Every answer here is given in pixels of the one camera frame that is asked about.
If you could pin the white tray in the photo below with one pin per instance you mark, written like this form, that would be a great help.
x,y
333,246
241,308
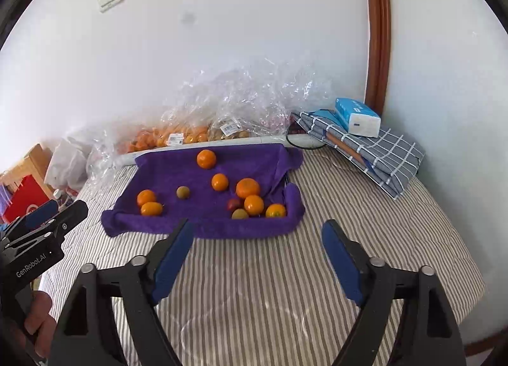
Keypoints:
x,y
254,140

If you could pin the striped bed sheet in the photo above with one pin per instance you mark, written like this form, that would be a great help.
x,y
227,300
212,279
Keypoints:
x,y
258,290

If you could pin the blue white tissue pack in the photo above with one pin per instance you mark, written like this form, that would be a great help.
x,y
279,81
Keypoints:
x,y
359,118

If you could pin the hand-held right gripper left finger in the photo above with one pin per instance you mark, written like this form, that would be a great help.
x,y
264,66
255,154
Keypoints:
x,y
174,255

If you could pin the clear bag of oranges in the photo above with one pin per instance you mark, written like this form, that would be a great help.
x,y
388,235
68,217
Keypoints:
x,y
186,136

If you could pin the clear bag of brown fruit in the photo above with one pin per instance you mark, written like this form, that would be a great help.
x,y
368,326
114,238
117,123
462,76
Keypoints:
x,y
234,134

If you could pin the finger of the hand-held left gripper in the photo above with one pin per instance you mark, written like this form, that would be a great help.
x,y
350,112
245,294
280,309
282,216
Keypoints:
x,y
39,215
73,215

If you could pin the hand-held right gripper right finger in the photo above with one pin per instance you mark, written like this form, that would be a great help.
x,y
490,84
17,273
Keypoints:
x,y
341,259

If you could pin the crumpled clear plastic sheet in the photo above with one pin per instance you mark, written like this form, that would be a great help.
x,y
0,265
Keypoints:
x,y
99,155

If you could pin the crumpled clear plastic bag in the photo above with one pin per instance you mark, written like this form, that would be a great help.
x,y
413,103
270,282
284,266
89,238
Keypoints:
x,y
258,92

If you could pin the person's left hand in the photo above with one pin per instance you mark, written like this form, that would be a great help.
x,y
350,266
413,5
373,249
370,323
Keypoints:
x,y
41,322

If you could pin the small red fruit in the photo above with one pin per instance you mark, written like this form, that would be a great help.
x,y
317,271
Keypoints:
x,y
233,204

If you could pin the large orange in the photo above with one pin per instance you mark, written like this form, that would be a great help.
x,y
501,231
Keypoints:
x,y
248,188

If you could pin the red paper bag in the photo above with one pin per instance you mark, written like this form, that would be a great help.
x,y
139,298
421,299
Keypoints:
x,y
27,195

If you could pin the brown wooden door frame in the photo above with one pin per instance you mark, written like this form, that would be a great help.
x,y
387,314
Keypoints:
x,y
377,32

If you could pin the cardboard box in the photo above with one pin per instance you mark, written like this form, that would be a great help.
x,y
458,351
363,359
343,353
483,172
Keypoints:
x,y
33,159

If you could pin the wooden bed frame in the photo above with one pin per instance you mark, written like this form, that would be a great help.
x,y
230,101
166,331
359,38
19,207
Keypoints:
x,y
480,346

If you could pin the purple towel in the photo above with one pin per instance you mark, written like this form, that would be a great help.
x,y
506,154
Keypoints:
x,y
174,175

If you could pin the small green fruit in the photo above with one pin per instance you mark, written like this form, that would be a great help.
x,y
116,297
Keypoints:
x,y
183,192

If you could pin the oval orange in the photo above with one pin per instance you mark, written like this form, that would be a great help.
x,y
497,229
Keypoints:
x,y
151,209

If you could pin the white plastic bag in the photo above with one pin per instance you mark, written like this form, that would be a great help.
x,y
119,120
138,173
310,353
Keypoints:
x,y
65,167

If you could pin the grey checked folded quilt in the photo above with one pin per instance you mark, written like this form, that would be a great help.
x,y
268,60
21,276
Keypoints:
x,y
393,159

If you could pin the plastic bottle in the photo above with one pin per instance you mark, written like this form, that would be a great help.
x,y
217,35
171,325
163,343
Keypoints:
x,y
59,196

